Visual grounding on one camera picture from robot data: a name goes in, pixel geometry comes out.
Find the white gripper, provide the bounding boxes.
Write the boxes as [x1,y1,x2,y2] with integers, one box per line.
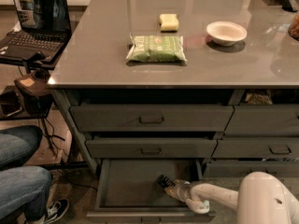
[164,179,209,214]

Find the black rxbar chocolate bar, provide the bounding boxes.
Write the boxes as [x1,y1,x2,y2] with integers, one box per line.
[157,175,175,189]

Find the open bottom left drawer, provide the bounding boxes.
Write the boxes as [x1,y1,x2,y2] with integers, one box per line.
[87,159,215,224]

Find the middle left grey drawer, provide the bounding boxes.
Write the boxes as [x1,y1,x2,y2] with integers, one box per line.
[86,138,217,159]

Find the grey drawer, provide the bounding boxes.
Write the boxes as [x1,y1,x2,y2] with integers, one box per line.
[202,161,299,177]
[225,105,299,136]
[70,105,233,132]
[86,138,217,159]
[212,137,299,159]

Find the top right grey drawer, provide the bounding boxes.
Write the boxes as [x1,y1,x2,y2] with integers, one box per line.
[225,105,299,136]

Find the middle right grey drawer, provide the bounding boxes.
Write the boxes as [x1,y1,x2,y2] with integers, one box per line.
[212,137,299,159]

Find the bottom right grey drawer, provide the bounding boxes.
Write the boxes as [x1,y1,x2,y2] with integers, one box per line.
[202,161,299,177]

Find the top left grey drawer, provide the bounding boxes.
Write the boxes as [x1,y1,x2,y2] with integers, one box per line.
[70,105,233,132]

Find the snack bag in right drawer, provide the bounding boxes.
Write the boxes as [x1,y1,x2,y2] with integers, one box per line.
[245,91,272,105]

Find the brown object on counter right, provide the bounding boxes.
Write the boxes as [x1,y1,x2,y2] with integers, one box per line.
[288,13,299,40]

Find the black white sneaker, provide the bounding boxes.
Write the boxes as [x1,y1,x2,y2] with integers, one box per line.
[43,199,69,224]

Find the green snack bag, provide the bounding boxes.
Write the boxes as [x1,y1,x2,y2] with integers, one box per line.
[126,35,187,63]

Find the person lower leg in jeans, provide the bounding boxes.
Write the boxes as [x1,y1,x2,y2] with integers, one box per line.
[0,166,51,222]

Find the person leg in jeans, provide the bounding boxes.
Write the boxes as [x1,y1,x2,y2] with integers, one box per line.
[0,166,51,222]
[0,125,43,170]

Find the white paper bowl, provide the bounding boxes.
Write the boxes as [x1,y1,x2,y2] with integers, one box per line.
[206,21,247,46]

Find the black device with sticky note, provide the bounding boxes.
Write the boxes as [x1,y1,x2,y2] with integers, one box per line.
[14,70,53,115]

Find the person upper leg in jeans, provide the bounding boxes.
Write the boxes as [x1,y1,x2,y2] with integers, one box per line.
[0,125,43,170]

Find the yellow sponge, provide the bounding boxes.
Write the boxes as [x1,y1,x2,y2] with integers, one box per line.
[159,14,179,32]

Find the black laptop stand tray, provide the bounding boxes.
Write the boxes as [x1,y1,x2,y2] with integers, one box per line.
[0,54,55,74]

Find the black open laptop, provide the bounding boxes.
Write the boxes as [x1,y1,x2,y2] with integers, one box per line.
[1,0,72,63]

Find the black floor cables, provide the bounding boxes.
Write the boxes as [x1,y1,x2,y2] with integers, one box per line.
[38,117,98,192]

